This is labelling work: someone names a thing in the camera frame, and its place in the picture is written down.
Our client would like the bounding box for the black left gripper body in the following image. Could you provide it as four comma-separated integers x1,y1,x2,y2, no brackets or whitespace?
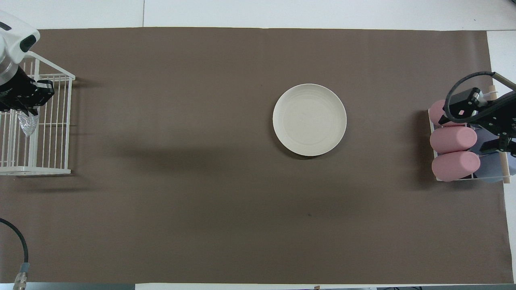
0,66,55,112

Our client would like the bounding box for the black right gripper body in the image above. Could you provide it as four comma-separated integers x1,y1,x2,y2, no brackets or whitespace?
445,88,516,155

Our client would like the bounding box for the silver foil bag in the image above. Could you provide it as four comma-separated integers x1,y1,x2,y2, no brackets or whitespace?
17,111,40,138

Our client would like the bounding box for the cream round plate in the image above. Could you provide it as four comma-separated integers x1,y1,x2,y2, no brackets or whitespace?
273,83,347,157

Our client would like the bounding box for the blue cup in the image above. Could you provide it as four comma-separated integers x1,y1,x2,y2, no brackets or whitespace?
474,128,501,154
478,152,516,184

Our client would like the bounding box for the pink cup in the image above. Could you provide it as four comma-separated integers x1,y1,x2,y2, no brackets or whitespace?
430,126,477,154
429,100,464,127
431,151,481,182

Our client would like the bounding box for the brown table mat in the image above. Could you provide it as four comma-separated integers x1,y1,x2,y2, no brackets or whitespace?
0,27,514,284

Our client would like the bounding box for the white wire dish rack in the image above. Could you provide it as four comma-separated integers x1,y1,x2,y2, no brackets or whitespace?
0,52,76,176

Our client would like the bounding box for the wire cup rack wooden handle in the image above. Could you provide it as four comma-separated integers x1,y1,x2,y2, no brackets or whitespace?
427,85,512,184

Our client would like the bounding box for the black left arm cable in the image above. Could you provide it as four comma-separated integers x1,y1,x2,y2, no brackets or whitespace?
0,217,31,290

